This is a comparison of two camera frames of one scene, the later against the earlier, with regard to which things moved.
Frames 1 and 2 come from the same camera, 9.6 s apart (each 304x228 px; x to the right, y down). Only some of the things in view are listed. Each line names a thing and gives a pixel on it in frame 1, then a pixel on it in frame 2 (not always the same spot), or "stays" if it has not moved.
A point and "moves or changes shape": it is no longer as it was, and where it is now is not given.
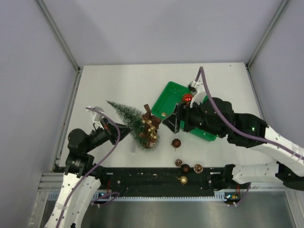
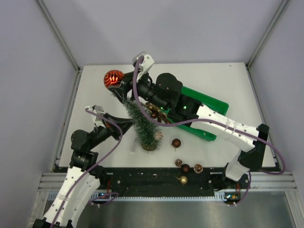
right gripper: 184,113 → 121,91
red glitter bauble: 187,97 moves or changes shape
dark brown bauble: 185,168 stays
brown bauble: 176,143 stays
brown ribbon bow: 151,123 → 156,113
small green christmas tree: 144,131 moves or changes shape
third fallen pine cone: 178,162 stays
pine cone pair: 198,168 stays
